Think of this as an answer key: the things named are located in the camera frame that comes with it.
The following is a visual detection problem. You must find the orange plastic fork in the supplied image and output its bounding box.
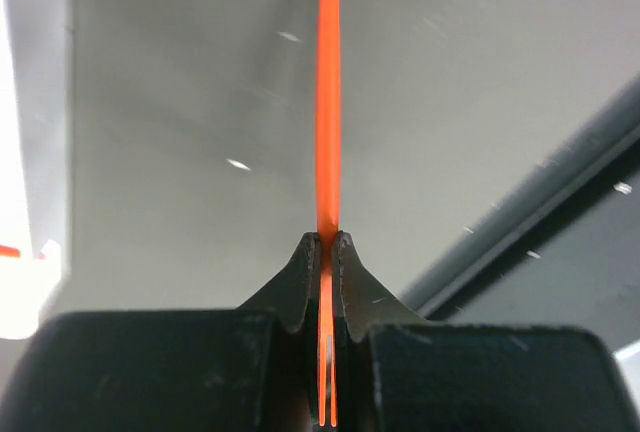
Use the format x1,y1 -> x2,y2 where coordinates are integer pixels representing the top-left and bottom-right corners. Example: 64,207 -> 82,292
315,0 -> 341,427

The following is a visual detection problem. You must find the white divided utensil tray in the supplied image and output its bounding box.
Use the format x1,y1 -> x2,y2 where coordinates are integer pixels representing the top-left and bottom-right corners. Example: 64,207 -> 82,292
1,0 -> 71,341

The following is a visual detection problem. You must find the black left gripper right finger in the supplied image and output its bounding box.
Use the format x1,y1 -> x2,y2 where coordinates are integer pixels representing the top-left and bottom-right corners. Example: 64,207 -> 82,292
331,232 -> 631,431

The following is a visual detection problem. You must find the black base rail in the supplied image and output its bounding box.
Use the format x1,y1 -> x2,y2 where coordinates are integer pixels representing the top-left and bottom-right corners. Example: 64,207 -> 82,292
402,82 -> 639,350

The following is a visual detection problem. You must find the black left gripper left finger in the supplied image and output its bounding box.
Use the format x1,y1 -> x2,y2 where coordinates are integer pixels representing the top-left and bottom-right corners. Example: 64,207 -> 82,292
1,233 -> 320,431

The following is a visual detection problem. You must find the orange plastic knife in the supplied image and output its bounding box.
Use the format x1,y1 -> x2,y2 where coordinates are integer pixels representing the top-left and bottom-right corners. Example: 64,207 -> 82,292
0,245 -> 21,258

